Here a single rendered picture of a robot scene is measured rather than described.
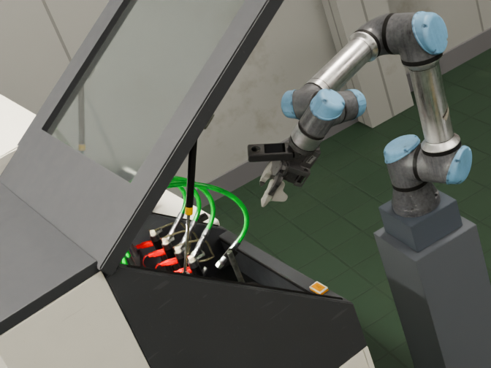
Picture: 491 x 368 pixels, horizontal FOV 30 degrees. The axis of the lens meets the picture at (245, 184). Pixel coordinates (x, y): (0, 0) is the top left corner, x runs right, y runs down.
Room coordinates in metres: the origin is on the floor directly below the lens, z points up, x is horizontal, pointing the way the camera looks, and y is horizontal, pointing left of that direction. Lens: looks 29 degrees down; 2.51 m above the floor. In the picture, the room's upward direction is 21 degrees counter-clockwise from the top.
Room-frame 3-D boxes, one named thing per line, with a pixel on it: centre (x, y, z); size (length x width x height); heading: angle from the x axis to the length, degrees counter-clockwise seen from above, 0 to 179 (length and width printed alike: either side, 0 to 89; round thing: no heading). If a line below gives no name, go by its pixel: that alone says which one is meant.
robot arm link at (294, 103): (2.31, -0.37, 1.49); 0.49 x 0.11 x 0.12; 133
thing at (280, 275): (2.31, 0.00, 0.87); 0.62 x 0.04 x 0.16; 24
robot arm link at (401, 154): (2.42, -0.49, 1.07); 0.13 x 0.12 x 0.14; 43
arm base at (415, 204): (2.43, -0.49, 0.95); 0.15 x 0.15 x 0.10
